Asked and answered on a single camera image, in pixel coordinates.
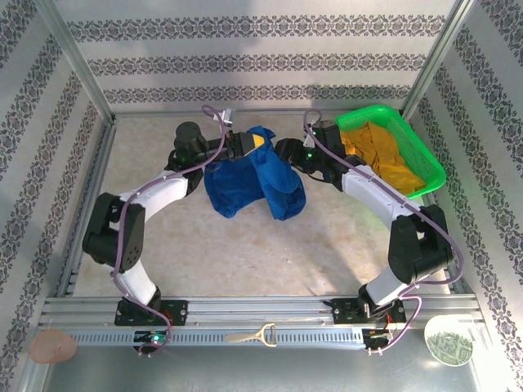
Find blue t-shirt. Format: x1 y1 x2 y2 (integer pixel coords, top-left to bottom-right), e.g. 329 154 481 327
203 125 307 221

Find green plastic basket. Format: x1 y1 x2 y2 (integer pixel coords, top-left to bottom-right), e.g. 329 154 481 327
333 105 446 201

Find orange cloth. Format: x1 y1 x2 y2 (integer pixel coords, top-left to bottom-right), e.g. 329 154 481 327
341 121 427 196

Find cream vegetable peeler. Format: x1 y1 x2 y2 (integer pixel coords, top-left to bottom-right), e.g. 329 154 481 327
224 323 278 348

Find green patterned bowl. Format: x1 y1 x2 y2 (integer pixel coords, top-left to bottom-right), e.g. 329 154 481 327
423 314 474 368

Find pink round lump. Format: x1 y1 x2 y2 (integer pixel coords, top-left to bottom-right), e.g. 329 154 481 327
29 328 78 364

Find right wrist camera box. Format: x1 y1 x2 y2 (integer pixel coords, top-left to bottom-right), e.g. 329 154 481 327
303 121 319 149

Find aluminium back rail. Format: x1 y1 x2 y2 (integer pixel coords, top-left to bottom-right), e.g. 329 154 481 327
112 106 404 119

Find aluminium side rail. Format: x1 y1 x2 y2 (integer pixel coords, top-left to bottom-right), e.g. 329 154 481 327
56 116 119 297
398 112 475 296

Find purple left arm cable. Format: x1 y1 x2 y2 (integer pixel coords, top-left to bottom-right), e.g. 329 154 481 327
110 104 230 359

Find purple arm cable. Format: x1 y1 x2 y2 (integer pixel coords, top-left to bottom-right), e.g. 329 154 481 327
302 109 465 354
110 104 230 359

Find aluminium frame post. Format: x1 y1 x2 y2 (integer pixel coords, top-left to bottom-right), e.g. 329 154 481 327
34 0 118 123
402 0 478 119

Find aluminium mounting rail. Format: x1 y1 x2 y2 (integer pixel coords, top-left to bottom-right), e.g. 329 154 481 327
38 294 481 327

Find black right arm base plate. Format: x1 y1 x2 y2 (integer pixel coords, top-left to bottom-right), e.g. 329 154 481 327
329 297 408 326

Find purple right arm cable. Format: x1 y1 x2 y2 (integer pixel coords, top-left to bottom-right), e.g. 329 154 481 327
302 109 465 354

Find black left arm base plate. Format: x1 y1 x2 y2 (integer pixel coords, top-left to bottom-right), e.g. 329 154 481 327
114 299 189 327

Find slotted grey cable duct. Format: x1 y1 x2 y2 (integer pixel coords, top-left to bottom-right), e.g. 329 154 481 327
69 328 369 347

